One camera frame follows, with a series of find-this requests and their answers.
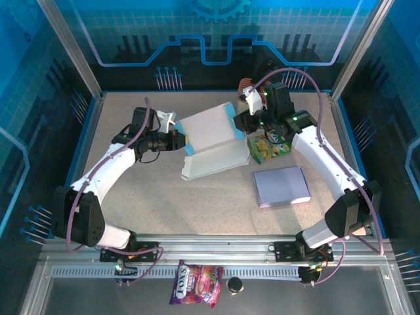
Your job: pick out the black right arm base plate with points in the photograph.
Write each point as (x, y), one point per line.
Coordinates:
(283, 251)

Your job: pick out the aluminium corner post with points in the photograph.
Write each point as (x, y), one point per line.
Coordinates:
(73, 49)
(357, 49)

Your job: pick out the small controller board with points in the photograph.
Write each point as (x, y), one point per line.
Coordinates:
(126, 274)
(310, 274)

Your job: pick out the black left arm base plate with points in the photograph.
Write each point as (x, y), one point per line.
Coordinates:
(146, 251)

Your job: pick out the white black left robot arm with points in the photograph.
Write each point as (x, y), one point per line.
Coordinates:
(111, 170)

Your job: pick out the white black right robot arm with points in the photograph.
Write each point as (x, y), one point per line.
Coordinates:
(328, 157)

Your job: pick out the green yellow candy bag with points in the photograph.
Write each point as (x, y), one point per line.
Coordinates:
(265, 149)

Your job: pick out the black round cap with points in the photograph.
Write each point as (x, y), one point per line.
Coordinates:
(234, 285)

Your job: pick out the purple berries candy bag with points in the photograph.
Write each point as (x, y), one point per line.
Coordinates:
(193, 282)

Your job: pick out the aluminium rail frame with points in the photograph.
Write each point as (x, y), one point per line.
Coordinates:
(213, 244)

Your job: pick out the lavender paper box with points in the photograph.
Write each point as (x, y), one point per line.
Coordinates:
(282, 187)

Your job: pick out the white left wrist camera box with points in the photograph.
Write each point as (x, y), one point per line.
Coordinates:
(165, 119)

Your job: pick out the blue paper box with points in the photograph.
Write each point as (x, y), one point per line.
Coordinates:
(210, 131)

